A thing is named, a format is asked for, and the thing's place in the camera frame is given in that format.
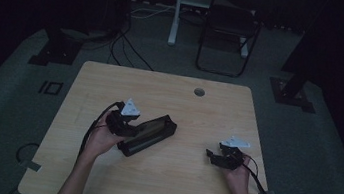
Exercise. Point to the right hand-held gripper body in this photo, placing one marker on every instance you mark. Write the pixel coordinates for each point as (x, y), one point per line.
(232, 153)

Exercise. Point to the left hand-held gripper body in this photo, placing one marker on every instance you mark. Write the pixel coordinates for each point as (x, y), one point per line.
(121, 120)

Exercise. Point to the black pencil case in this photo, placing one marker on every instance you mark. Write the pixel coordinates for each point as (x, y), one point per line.
(149, 136)

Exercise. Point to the person's right hand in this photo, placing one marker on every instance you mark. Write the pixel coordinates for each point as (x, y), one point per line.
(239, 179)

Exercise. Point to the person's left hand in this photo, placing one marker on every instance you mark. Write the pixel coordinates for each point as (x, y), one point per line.
(102, 141)

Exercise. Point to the round grey table grommet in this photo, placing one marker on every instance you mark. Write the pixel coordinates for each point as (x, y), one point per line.
(199, 92)

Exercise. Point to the black metal stand base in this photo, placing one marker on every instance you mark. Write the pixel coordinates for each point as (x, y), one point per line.
(55, 51)
(291, 92)

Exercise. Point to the white desk leg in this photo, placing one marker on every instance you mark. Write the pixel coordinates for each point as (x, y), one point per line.
(175, 16)

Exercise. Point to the black folding chair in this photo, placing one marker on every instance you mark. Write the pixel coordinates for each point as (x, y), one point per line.
(230, 34)

